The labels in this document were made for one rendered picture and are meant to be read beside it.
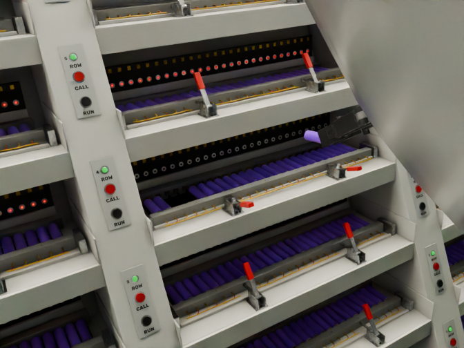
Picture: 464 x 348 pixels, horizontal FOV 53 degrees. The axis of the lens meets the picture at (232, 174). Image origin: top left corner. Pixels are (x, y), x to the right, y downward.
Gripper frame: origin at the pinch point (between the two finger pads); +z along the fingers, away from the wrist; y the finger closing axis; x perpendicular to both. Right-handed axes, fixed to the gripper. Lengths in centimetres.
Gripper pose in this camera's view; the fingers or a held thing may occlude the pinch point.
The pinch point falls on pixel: (338, 132)
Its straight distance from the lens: 79.8
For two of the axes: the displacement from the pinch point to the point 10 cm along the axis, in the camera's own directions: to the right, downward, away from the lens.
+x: 3.1, 9.5, -0.7
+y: -8.7, 2.5, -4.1
